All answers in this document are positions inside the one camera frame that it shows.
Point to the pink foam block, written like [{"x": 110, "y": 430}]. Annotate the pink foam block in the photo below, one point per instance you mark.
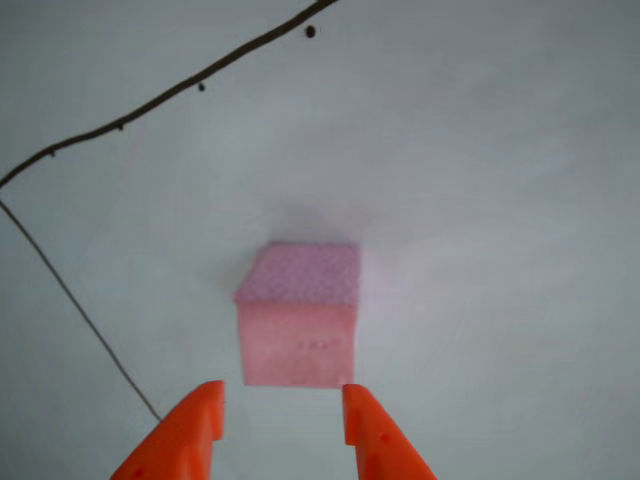
[{"x": 300, "y": 325}]

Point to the white paper sheet with lines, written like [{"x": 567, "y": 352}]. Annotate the white paper sheet with lines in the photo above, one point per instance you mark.
[{"x": 450, "y": 200}]

